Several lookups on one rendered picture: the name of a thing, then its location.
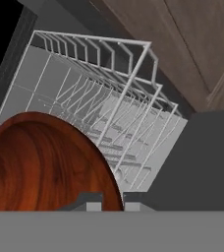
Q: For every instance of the dark grey dishwasher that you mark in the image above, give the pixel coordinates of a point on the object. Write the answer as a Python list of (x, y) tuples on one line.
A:
[(15, 55)]

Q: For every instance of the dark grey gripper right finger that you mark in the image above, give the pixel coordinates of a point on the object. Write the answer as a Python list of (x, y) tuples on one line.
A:
[(135, 201)]

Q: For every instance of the brown wooden cupboard run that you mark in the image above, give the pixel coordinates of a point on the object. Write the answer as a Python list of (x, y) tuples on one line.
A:
[(186, 42)]

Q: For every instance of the brown wooden bowl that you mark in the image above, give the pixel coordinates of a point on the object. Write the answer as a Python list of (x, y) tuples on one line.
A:
[(42, 164)]

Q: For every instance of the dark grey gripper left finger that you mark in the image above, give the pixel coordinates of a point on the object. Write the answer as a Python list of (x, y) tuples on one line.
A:
[(90, 200)]

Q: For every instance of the dark grey dishwasher door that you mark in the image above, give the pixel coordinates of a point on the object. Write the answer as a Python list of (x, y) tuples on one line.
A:
[(199, 160)]

